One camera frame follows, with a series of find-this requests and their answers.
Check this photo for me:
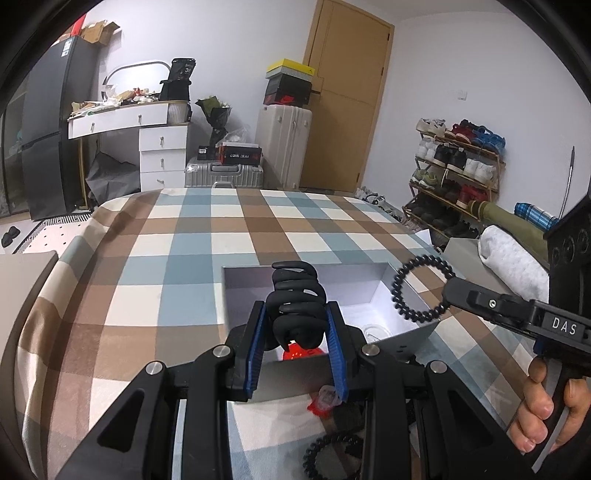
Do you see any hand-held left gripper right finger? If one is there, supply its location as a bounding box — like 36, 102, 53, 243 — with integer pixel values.
323, 302, 536, 480

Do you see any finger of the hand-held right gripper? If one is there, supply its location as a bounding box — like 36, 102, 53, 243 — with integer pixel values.
441, 277, 539, 329

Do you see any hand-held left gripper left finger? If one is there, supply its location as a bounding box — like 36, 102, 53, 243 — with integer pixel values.
55, 299, 278, 480

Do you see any red hair clip clear packet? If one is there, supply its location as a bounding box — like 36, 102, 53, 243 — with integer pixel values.
307, 384, 343, 419

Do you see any black looped hair claw clip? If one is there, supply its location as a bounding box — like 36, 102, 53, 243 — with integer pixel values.
265, 261, 328, 352

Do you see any grey rectangular box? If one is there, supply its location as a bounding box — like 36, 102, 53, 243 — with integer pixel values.
222, 262, 441, 404

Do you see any black spiral hair tie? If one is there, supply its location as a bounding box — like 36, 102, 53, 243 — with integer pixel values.
302, 431, 366, 480
390, 256, 455, 322

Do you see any person's right hand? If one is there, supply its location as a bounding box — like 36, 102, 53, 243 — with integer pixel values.
507, 356, 591, 455

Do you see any red bear hair clip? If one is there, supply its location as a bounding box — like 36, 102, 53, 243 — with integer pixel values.
281, 342, 325, 364

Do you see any white round clear packet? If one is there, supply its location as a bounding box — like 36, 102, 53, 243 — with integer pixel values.
362, 323, 392, 345

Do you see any white rolled blanket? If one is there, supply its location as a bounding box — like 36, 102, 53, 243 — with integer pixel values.
478, 224, 552, 305

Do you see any blue plaid rolled cloth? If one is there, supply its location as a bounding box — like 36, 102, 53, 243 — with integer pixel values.
514, 202, 561, 232

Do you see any green rolled mat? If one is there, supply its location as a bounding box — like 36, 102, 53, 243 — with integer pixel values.
466, 199, 561, 264

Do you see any wooden shoe rack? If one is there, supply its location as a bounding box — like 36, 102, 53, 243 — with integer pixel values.
402, 117, 506, 241

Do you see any grey white sneakers pile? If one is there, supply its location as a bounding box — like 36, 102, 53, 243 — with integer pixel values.
355, 187, 407, 227

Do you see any silver suitcase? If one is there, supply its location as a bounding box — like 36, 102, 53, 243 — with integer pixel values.
184, 157, 265, 189

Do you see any flat black red shoe box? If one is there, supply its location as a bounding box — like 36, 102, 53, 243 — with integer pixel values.
218, 142, 263, 166

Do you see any white upright suitcase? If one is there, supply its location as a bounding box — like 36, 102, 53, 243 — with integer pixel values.
255, 104, 313, 191

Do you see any dark grey cloth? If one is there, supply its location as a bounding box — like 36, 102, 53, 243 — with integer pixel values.
87, 152, 140, 206

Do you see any white vanity desk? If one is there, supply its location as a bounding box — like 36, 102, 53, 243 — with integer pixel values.
67, 99, 192, 192

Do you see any patterned rug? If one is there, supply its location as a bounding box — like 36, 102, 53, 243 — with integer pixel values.
14, 213, 95, 254

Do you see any black wrapped flower bouquet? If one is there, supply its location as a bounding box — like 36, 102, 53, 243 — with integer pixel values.
195, 95, 233, 146

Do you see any wooden door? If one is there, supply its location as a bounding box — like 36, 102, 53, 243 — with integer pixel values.
299, 0, 395, 195

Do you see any tall black red shoe box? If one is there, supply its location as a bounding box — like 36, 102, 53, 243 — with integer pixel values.
263, 78, 314, 107

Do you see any black bag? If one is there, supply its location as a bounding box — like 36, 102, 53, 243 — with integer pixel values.
159, 58, 197, 102

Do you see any yellow lid box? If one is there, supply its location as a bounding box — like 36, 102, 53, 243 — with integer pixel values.
266, 58, 316, 84

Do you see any desk clutter pile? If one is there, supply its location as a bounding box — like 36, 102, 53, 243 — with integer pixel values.
69, 85, 160, 116

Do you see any black refrigerator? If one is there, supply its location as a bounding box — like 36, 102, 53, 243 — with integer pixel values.
21, 37, 100, 220

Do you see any round mirror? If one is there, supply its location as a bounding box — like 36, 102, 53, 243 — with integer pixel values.
102, 61, 171, 100

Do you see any glass sliding door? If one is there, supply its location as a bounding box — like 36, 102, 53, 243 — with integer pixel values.
0, 88, 31, 217

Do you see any cardboard box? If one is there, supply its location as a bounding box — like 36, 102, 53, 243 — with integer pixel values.
78, 21, 123, 47

